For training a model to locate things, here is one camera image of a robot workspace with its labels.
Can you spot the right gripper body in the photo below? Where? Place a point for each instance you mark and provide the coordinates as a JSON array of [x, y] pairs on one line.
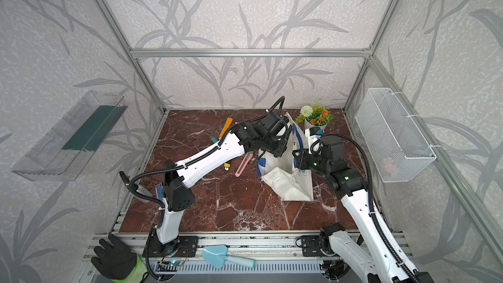
[[312, 162]]

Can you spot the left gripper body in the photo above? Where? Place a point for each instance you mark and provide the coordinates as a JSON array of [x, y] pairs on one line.
[[272, 144]]

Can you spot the white Doraemon tote pouch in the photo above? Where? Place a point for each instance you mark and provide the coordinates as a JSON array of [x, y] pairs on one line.
[[281, 174]]

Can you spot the orange art knife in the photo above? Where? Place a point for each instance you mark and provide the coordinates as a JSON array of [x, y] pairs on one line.
[[227, 125]]

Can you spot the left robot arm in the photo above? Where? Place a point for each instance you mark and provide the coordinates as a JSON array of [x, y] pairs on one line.
[[184, 174]]

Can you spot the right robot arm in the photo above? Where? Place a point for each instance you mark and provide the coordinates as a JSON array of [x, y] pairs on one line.
[[382, 260]]

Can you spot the white power adapter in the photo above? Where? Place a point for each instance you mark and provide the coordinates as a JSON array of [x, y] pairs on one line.
[[313, 135]]

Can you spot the potted artificial flower plant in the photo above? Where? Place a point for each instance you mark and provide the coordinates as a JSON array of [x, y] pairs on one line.
[[315, 115]]

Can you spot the blue dotted work glove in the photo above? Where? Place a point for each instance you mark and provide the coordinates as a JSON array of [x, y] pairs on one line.
[[159, 191]]

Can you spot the light blue trowel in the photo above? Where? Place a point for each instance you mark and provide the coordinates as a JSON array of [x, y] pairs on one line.
[[217, 256]]

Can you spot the silver black spray bottle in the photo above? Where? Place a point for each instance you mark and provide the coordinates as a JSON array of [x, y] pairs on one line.
[[140, 191]]

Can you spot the black and green glove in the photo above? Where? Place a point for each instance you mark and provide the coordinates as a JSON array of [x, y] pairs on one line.
[[117, 262]]

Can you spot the white wire mesh basket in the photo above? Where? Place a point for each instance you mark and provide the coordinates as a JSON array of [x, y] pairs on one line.
[[398, 148]]

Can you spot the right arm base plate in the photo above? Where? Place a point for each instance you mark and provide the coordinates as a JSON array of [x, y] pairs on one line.
[[310, 246]]

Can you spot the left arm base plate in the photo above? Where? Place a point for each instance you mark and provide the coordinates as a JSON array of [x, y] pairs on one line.
[[182, 247]]

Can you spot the clear plastic wall bin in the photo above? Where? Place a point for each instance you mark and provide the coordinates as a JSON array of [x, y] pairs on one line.
[[62, 154]]

